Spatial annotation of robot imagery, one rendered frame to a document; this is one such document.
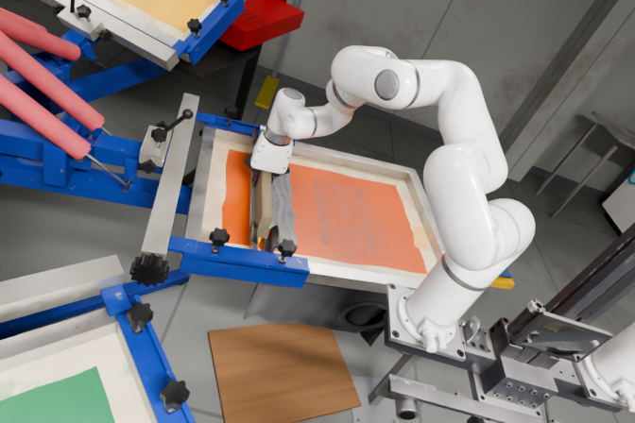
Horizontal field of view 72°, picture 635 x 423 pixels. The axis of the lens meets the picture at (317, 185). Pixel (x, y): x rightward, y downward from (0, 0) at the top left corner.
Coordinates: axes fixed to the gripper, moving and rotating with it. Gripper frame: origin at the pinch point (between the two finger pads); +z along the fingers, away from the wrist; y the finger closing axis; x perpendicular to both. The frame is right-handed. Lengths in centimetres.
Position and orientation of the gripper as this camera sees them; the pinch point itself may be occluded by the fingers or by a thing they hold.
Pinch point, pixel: (262, 179)
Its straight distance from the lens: 127.0
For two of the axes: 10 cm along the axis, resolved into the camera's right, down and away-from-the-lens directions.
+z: -3.4, 7.4, 5.8
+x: -1.0, -6.4, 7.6
